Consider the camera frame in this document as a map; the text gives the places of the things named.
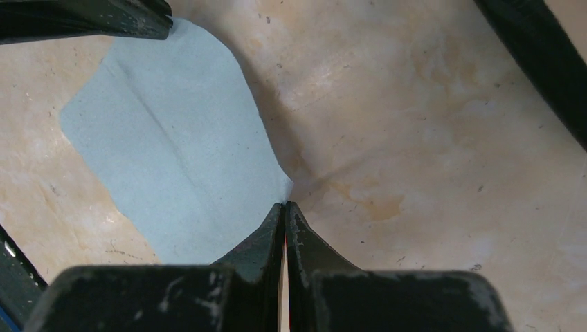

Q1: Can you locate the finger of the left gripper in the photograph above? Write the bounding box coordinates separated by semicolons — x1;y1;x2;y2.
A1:
1;0;173;44

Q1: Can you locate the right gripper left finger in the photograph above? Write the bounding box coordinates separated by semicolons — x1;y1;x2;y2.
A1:
24;203;285;331

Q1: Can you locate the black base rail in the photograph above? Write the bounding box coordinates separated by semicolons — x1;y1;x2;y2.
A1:
1;229;47;331

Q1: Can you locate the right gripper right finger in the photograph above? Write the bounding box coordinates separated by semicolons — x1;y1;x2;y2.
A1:
285;202;513;331

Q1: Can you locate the light blue cleaning cloth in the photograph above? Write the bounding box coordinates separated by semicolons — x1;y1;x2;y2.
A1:
60;18;293;264

